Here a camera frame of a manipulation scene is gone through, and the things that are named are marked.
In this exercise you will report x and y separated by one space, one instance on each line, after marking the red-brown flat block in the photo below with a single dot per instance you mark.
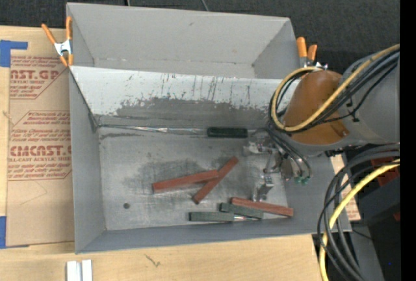
263 207
182 182
224 169

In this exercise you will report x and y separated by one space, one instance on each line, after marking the grey metal bin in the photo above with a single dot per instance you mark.
136 156

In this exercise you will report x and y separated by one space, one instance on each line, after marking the brown cardboard board red print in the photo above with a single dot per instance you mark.
39 195

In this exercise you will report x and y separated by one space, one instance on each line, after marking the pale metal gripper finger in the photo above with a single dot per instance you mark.
269 164
268 181

